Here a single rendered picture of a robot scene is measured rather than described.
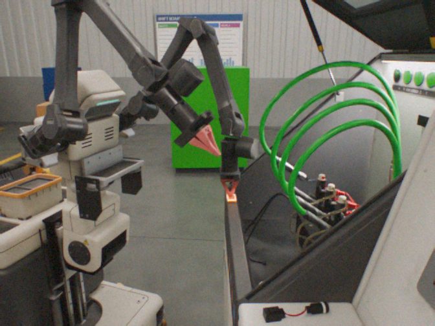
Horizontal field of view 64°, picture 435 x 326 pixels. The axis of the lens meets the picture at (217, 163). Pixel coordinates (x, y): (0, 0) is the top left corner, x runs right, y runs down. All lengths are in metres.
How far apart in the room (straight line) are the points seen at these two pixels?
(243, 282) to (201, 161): 3.62
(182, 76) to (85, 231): 0.79
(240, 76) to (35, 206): 3.10
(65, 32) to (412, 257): 1.01
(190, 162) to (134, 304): 2.77
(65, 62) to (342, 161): 0.99
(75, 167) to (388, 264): 1.04
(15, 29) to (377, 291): 8.71
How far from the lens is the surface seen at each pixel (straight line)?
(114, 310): 1.87
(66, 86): 1.11
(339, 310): 0.75
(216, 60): 1.26
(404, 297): 0.64
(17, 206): 1.59
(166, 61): 1.40
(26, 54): 8.84
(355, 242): 0.71
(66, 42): 1.14
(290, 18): 7.49
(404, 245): 0.66
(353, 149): 1.38
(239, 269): 0.88
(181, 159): 4.39
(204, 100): 4.24
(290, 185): 0.74
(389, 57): 1.27
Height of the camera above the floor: 1.44
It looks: 17 degrees down
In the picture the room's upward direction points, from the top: straight up
